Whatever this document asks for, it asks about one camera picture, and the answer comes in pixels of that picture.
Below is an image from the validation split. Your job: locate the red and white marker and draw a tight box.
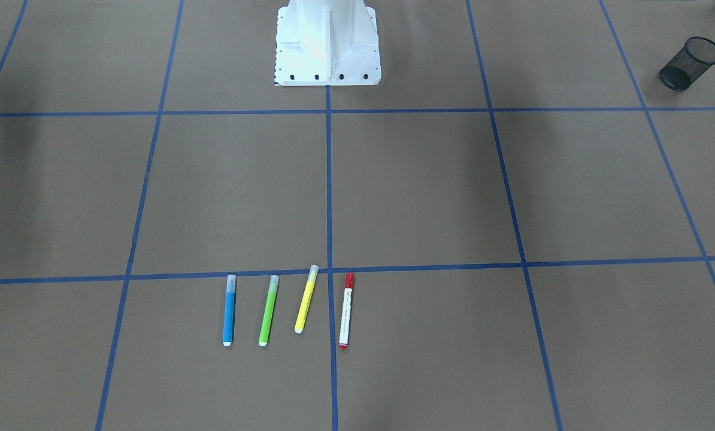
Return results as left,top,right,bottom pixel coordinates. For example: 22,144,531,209
338,272,355,350

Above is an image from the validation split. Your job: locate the yellow marker pen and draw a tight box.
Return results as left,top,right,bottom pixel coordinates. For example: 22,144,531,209
293,265,320,335

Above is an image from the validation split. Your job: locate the green marker pen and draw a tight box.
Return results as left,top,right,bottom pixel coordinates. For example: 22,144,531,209
258,275,279,347

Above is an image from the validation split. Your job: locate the blue marker pen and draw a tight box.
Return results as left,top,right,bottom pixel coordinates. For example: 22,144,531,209
222,274,237,348

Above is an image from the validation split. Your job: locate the black mesh pen cup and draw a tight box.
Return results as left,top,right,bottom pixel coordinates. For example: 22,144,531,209
658,37,715,91

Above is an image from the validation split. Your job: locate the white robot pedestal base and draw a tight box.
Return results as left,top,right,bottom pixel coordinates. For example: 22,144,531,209
274,1,382,87

